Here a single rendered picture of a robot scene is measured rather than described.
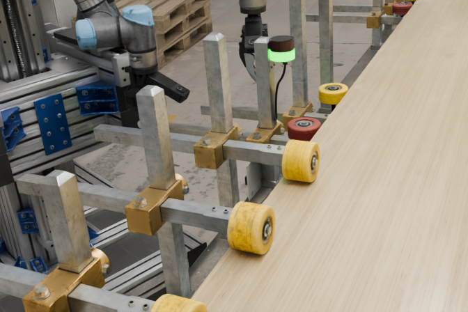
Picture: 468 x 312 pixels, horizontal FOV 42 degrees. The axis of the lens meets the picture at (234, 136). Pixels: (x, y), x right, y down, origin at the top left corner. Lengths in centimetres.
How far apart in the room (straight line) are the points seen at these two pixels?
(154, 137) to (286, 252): 30
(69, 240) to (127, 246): 145
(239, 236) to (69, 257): 26
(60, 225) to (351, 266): 45
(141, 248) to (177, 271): 114
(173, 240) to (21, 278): 31
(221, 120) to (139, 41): 38
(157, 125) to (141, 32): 55
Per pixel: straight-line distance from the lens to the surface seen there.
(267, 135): 149
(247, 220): 97
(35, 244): 227
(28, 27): 195
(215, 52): 122
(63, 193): 86
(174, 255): 116
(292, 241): 104
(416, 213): 113
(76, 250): 90
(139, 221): 105
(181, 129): 160
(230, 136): 128
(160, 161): 106
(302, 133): 143
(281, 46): 142
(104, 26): 155
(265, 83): 148
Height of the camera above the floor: 149
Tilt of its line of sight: 25 degrees down
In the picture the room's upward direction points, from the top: 5 degrees counter-clockwise
